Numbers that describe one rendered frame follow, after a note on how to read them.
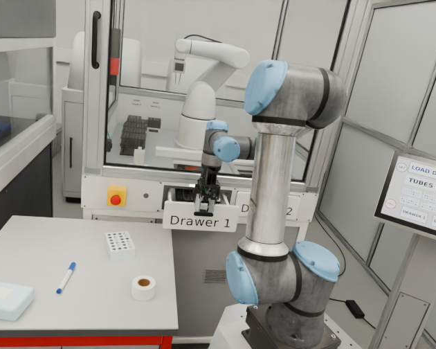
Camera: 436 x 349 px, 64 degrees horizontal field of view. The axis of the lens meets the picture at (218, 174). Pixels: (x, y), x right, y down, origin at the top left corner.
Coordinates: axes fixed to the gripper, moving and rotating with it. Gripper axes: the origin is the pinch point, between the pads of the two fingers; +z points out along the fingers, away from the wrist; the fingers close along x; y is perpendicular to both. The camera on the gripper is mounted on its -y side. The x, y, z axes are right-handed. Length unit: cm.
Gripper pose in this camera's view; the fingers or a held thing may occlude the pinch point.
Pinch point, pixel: (203, 212)
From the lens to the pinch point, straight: 133.0
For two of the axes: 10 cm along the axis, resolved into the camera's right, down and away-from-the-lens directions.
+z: -1.5, 9.3, 3.4
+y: 1.6, 3.6, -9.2
